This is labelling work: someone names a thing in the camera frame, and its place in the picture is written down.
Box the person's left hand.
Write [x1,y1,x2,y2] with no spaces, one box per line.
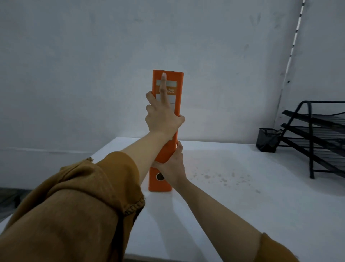
[145,72,186,135]

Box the person's right hand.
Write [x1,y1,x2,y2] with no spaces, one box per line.
[152,140,188,191]

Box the orange lever arch binder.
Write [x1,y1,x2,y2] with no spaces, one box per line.
[148,69,185,193]

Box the person's left forearm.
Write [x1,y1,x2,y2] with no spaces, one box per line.
[121,131,178,187]

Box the person's right forearm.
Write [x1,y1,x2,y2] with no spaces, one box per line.
[172,179,263,262]

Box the black mesh pen holder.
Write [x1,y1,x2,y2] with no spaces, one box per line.
[255,128,283,153]

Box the brown left sleeve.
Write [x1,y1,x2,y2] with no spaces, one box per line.
[0,151,146,262]

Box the brown sleeve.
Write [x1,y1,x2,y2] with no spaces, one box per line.
[0,151,146,262]
[253,232,300,262]

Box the brown right sleeve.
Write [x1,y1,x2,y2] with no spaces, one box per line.
[253,232,300,262]

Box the black metal tray rack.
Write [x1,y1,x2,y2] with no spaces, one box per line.
[277,100,345,179]

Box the white wall conduit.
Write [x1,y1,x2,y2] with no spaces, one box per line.
[273,0,307,127]

